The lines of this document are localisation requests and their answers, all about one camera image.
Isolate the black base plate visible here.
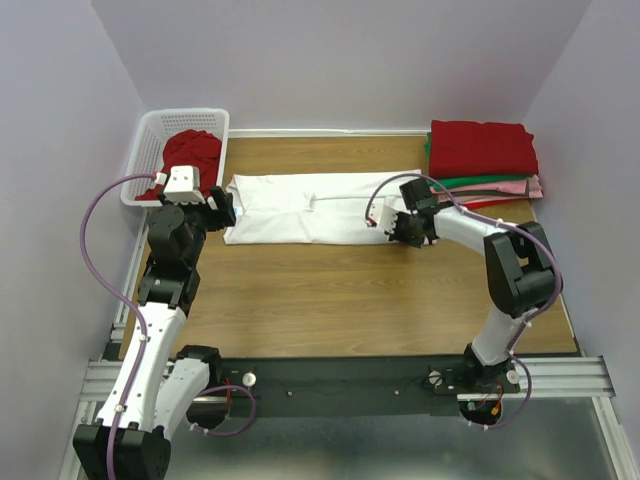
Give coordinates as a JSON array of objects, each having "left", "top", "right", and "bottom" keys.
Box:
[{"left": 187, "top": 355, "right": 520, "bottom": 428}]

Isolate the folded beige pink t-shirt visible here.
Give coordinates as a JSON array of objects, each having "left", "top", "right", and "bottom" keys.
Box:
[{"left": 452, "top": 176, "right": 543, "bottom": 208}]

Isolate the white plastic laundry basket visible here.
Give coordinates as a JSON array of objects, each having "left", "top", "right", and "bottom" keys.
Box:
[{"left": 125, "top": 108, "right": 230, "bottom": 186}]

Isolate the folded dark red t-shirt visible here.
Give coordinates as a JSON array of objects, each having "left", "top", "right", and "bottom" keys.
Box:
[{"left": 429, "top": 120, "right": 539, "bottom": 179}]

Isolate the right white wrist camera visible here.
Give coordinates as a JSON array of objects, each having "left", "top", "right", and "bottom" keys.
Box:
[{"left": 365, "top": 196, "right": 399, "bottom": 242}]

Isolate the crumpled dark red t-shirt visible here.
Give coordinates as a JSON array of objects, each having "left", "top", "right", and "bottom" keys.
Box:
[{"left": 135, "top": 130, "right": 222, "bottom": 204}]

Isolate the folded bright red t-shirt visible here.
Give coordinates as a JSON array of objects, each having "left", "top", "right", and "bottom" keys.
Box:
[{"left": 462, "top": 197, "right": 517, "bottom": 210}]

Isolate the folded green t-shirt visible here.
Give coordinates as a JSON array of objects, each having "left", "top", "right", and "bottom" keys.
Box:
[{"left": 425, "top": 125, "right": 538, "bottom": 197}]

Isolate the aluminium frame rail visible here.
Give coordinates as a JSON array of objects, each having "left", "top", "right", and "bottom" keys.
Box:
[{"left": 70, "top": 207, "right": 616, "bottom": 479}]

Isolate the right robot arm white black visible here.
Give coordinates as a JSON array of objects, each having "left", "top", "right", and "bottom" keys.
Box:
[{"left": 389, "top": 178, "right": 562, "bottom": 392}]

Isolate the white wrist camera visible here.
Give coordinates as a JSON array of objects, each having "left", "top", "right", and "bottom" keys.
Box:
[
  {"left": 365, "top": 196, "right": 399, "bottom": 242},
  {"left": 154, "top": 165, "right": 205, "bottom": 205}
]

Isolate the folded grey t-shirt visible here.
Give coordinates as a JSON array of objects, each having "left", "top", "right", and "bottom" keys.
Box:
[{"left": 449, "top": 190, "right": 529, "bottom": 202}]

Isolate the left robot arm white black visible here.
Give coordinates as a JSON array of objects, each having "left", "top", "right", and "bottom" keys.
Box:
[{"left": 73, "top": 186, "right": 235, "bottom": 479}]

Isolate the white t-shirt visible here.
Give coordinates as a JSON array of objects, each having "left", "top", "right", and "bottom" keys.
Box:
[{"left": 223, "top": 172, "right": 409, "bottom": 245}]

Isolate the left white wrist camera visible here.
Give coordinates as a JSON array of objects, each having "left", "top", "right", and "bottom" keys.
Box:
[{"left": 154, "top": 165, "right": 205, "bottom": 205}]

